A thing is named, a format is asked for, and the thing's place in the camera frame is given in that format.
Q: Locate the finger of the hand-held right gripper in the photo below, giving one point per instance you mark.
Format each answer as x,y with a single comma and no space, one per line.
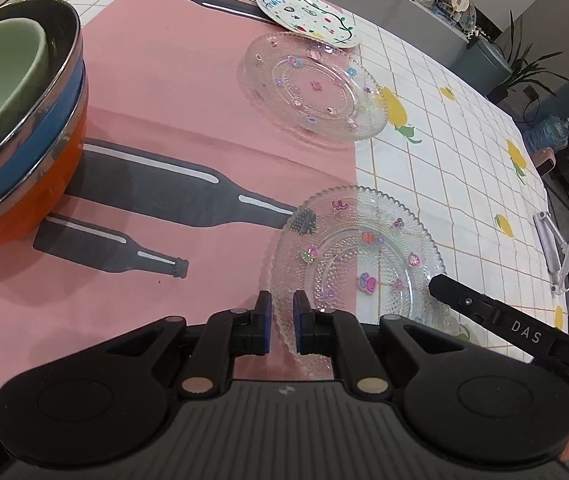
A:
484,312

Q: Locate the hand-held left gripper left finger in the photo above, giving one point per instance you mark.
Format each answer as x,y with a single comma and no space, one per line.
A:
264,322

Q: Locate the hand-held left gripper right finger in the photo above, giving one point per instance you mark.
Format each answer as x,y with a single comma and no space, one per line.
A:
299,322

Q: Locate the clear glass plate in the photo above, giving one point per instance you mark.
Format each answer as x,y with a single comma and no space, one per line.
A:
314,85
359,255

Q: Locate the orange steel bowl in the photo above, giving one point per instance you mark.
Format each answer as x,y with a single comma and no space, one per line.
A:
39,185

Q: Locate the blue steel bowl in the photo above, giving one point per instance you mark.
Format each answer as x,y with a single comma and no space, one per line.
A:
39,135

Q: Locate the white painted plate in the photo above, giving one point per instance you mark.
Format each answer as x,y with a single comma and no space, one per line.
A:
304,15

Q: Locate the white phone stand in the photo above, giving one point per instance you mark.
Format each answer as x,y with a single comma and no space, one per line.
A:
549,240

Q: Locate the checkered lemon print tablecloth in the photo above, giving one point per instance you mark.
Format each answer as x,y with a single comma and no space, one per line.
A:
464,160

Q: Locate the pink space heater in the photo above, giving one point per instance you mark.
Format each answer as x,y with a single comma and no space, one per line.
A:
547,161

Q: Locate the blue water bottle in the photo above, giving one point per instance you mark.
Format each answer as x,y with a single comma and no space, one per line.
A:
549,132

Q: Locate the pink bottle print placemat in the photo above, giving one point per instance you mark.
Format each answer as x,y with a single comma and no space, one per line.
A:
189,110

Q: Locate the tall potted plant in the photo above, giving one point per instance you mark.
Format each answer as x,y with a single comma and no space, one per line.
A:
519,67

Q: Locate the grey trash bin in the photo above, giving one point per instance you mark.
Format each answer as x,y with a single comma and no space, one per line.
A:
482,60

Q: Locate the decorative display plate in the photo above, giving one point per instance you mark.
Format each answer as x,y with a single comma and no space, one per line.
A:
468,16

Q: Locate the wall power socket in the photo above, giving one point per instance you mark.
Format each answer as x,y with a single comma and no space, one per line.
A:
529,92

